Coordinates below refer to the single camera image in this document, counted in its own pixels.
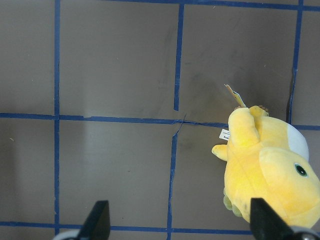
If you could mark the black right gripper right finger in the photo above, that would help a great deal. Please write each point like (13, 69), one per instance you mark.
(266, 224)

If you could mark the yellow plush dinosaur toy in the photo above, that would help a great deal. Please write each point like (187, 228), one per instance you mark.
(268, 158)

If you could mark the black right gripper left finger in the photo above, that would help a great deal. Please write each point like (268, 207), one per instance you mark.
(97, 224)

